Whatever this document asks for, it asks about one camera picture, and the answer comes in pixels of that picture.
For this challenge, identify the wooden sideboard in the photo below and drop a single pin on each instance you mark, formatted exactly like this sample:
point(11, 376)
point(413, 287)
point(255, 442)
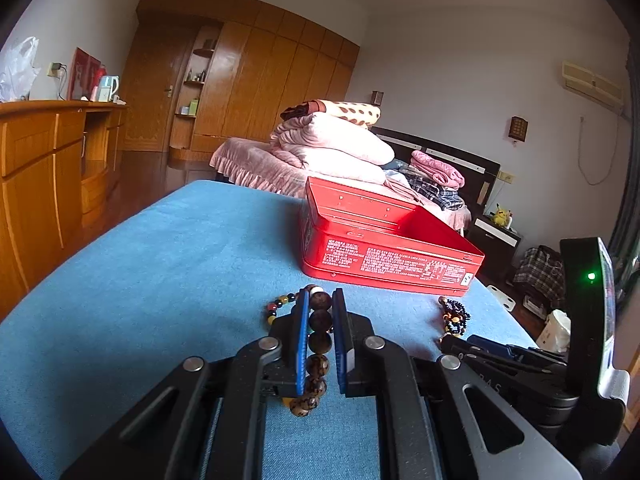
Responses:
point(35, 175)

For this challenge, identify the wooden door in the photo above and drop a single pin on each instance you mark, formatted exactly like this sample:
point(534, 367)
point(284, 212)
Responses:
point(147, 105)

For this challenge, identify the dark headboard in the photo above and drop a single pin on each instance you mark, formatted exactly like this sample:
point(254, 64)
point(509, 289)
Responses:
point(475, 175)

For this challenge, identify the wall ornament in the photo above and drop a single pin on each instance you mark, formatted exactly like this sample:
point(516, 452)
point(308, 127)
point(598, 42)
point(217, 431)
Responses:
point(518, 128)

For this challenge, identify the plaid bag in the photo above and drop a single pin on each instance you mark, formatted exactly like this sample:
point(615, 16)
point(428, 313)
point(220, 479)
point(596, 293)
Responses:
point(540, 272)

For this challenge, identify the folded plaid clothes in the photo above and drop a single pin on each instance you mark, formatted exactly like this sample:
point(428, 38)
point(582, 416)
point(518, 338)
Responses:
point(440, 195)

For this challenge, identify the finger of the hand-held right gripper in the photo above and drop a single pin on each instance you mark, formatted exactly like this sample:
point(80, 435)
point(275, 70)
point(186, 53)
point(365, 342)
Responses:
point(500, 370)
point(495, 345)

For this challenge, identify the wall air conditioner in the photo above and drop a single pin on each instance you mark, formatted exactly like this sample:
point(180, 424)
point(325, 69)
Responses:
point(592, 82)

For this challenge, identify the black wall box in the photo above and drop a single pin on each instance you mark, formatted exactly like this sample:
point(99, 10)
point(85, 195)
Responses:
point(377, 98)

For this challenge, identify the red picture frame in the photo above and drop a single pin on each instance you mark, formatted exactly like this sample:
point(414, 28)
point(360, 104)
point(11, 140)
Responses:
point(82, 75)

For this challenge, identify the light blue kettle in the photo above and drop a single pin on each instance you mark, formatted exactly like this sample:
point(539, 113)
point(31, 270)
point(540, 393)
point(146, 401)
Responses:
point(109, 89)

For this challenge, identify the white plastic bag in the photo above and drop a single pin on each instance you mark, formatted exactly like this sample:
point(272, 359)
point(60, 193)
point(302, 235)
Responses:
point(17, 70)

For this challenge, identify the red tin box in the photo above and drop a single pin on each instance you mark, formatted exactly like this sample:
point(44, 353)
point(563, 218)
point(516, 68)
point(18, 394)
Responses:
point(390, 260)

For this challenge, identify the red thermos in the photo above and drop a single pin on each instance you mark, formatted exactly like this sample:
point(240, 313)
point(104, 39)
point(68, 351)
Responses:
point(100, 80)

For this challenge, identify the plugged wall charger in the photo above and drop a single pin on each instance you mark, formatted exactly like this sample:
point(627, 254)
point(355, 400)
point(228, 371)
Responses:
point(55, 68)

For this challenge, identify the green jar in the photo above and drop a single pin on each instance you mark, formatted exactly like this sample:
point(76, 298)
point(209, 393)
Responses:
point(193, 107)

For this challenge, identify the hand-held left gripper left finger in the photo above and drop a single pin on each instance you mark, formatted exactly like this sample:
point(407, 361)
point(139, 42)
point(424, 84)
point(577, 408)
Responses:
point(301, 350)

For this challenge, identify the folded pink quilt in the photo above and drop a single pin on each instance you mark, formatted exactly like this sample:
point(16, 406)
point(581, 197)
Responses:
point(335, 142)
point(360, 172)

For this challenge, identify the white trash bin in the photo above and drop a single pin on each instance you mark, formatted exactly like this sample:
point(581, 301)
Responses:
point(556, 332)

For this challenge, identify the folded pink clothes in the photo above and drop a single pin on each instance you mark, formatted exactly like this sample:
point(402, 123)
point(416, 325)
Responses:
point(437, 167)

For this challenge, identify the dark nightstand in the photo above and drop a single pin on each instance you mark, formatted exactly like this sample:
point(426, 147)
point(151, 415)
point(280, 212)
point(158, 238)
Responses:
point(492, 245)

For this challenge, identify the bed with pink bedspread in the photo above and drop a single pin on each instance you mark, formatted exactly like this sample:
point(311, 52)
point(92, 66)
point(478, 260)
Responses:
point(260, 167)

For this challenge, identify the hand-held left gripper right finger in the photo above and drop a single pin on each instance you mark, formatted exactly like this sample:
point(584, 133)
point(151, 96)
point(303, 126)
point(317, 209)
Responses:
point(340, 350)

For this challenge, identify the wall socket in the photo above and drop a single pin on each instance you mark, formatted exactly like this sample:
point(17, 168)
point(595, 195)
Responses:
point(506, 176)

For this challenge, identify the light blue cloth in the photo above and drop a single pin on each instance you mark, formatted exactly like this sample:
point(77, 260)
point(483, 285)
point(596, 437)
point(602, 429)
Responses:
point(397, 165)

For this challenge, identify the blue tablecloth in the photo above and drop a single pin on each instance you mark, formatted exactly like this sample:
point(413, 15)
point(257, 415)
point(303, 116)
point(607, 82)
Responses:
point(150, 285)

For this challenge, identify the spotted blanket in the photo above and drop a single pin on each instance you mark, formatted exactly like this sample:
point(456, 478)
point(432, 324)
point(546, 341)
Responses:
point(345, 112)

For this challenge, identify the wooden wardrobe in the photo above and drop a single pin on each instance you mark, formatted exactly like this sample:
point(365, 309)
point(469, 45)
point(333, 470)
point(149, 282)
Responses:
point(280, 75)

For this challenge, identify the yellow plush toy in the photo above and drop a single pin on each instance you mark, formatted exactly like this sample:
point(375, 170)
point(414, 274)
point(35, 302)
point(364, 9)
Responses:
point(501, 216)

